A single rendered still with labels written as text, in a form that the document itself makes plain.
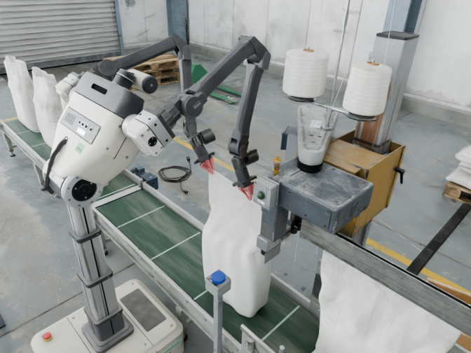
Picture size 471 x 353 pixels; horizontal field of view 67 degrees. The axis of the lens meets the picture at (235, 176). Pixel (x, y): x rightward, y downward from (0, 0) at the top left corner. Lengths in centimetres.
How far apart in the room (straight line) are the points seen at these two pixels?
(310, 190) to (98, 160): 76
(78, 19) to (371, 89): 796
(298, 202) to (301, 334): 94
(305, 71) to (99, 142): 78
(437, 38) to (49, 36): 708
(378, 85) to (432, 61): 512
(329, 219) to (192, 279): 120
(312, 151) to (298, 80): 29
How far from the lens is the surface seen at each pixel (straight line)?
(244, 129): 151
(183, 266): 225
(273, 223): 131
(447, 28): 630
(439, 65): 636
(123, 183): 309
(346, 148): 151
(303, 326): 201
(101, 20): 906
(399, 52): 145
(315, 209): 116
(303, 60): 138
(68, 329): 225
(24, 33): 850
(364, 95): 128
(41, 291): 289
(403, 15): 602
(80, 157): 140
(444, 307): 133
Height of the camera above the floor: 195
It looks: 30 degrees down
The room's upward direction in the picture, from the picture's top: 2 degrees clockwise
